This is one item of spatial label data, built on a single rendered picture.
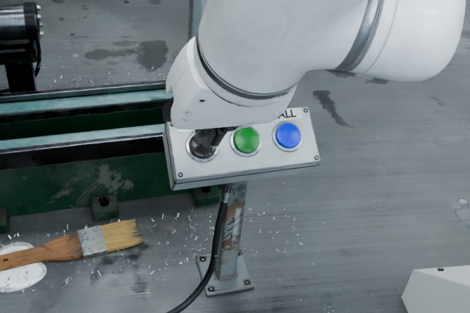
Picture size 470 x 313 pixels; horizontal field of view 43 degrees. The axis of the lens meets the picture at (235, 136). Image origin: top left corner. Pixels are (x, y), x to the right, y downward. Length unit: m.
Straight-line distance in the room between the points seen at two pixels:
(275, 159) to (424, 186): 0.46
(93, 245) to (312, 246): 0.33
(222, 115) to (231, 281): 0.41
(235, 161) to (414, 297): 0.34
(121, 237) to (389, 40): 0.63
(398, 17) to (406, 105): 0.91
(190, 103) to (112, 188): 0.49
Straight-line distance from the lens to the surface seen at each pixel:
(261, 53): 0.36
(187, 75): 0.45
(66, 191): 0.94
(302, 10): 0.31
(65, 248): 0.90
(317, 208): 0.98
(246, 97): 0.42
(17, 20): 0.97
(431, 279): 0.82
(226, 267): 0.84
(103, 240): 0.90
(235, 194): 0.73
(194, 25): 1.20
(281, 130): 0.68
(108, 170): 0.91
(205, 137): 0.59
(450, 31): 0.38
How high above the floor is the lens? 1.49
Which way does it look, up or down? 40 degrees down
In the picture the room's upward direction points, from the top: 6 degrees clockwise
